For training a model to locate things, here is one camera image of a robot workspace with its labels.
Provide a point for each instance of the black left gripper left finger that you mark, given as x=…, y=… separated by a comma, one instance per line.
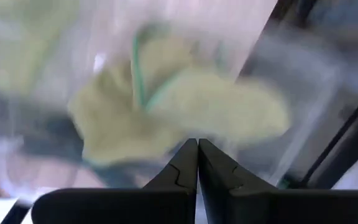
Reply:
x=166, y=205

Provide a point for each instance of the clear plastic bin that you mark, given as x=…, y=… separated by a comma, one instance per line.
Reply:
x=291, y=77

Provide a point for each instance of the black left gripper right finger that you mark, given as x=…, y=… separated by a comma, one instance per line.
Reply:
x=244, y=205

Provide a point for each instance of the black aluminium table frame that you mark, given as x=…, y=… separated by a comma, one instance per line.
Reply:
x=346, y=146

